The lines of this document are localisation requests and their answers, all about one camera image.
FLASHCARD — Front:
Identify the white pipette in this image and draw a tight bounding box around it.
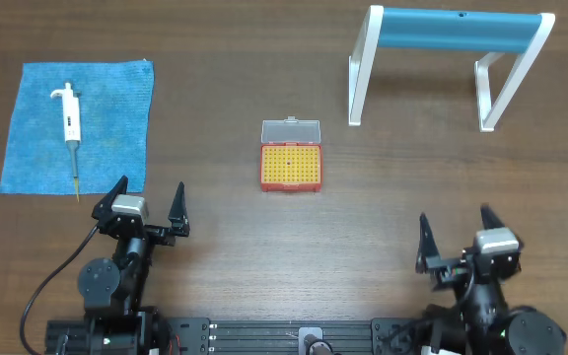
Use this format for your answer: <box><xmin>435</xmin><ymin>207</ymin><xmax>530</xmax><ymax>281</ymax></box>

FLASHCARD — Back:
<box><xmin>49</xmin><ymin>82</ymin><xmax>83</xmax><ymax>203</ymax></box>

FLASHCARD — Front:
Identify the black cable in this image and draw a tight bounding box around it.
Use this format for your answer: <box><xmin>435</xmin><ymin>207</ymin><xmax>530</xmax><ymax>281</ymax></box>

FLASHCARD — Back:
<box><xmin>19</xmin><ymin>224</ymin><xmax>101</xmax><ymax>355</ymax></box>

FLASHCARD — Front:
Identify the mounting rail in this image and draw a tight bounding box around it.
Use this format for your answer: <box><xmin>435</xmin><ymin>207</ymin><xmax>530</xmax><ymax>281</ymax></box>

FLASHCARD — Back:
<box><xmin>44</xmin><ymin>317</ymin><xmax>426</xmax><ymax>355</ymax></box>

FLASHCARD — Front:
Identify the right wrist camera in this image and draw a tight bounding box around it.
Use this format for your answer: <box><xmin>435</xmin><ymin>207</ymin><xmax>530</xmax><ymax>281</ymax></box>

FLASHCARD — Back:
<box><xmin>473</xmin><ymin>227</ymin><xmax>521</xmax><ymax>255</ymax></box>

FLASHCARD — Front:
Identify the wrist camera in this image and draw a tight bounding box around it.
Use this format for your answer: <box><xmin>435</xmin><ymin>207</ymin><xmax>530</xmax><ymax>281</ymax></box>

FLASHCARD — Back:
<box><xmin>473</xmin><ymin>227</ymin><xmax>521</xmax><ymax>255</ymax></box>
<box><xmin>110</xmin><ymin>193</ymin><xmax>150</xmax><ymax>221</ymax></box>

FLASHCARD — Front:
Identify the blue cloth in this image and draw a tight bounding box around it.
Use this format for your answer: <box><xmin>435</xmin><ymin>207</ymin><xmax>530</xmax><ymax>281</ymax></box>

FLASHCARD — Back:
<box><xmin>0</xmin><ymin>59</ymin><xmax>156</xmax><ymax>195</ymax></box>

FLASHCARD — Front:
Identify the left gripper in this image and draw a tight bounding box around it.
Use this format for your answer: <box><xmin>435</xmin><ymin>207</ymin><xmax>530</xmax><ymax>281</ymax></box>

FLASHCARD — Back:
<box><xmin>91</xmin><ymin>175</ymin><xmax>191</xmax><ymax>247</ymax></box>

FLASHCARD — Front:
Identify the red and yellow tip box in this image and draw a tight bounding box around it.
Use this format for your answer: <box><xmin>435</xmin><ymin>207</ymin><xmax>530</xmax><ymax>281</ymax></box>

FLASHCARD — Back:
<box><xmin>259</xmin><ymin>116</ymin><xmax>323</xmax><ymax>193</ymax></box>

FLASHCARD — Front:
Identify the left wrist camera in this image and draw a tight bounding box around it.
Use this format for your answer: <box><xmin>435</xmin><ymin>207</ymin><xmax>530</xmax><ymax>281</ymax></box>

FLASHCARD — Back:
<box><xmin>110</xmin><ymin>193</ymin><xmax>150</xmax><ymax>221</ymax></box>

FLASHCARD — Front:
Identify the white and blue stand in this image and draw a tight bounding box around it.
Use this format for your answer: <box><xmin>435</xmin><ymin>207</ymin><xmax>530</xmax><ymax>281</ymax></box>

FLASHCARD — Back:
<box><xmin>347</xmin><ymin>4</ymin><xmax>556</xmax><ymax>133</ymax></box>

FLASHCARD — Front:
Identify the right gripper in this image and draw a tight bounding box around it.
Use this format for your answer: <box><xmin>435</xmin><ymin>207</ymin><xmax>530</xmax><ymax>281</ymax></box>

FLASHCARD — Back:
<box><xmin>415</xmin><ymin>202</ymin><xmax>522</xmax><ymax>290</ymax></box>

